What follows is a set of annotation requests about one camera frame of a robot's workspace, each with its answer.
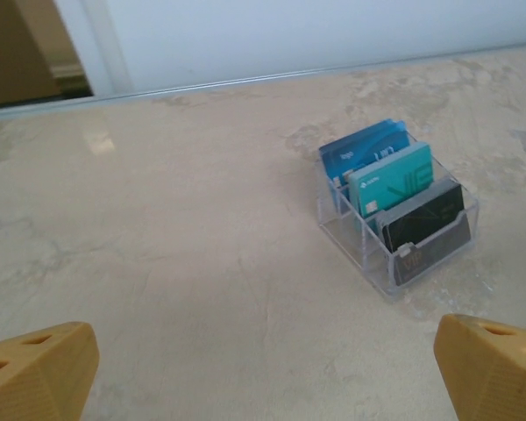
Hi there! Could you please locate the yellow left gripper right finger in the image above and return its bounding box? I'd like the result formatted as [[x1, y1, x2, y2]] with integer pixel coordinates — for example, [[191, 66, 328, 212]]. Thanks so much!
[[433, 313, 526, 421]]

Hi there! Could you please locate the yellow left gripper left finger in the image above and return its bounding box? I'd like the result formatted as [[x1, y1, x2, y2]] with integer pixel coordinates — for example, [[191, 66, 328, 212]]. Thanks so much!
[[0, 321, 100, 421]]

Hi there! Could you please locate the black VIP credit card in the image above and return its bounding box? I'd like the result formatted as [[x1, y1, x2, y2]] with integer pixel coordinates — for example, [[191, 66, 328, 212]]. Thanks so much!
[[379, 182, 473, 284]]

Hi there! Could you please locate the dark grey credit card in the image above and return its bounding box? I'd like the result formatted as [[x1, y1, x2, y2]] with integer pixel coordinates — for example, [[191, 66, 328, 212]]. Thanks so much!
[[375, 178, 464, 225]]

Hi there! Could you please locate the teal credit card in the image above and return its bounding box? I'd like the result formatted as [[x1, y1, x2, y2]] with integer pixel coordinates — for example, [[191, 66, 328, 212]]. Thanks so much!
[[347, 142, 434, 220]]

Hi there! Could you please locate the clear acrylic card organizer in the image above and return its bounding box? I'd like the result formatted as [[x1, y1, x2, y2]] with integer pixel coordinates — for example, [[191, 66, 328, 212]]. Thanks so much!
[[317, 118, 480, 302]]

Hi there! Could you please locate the dark blue credit card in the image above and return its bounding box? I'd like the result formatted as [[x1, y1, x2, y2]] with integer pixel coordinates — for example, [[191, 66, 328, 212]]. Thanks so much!
[[318, 125, 411, 189]]

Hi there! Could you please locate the light blue credit card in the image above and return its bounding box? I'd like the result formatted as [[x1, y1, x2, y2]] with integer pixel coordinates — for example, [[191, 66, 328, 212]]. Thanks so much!
[[366, 117, 411, 138]]

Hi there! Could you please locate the tan wooden door jamb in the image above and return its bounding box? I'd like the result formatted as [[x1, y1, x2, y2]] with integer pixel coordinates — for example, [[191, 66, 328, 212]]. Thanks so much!
[[15, 0, 93, 96]]

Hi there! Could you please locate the aluminium table edge rail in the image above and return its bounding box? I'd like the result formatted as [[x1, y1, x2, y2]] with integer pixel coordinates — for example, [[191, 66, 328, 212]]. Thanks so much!
[[0, 39, 526, 122]]

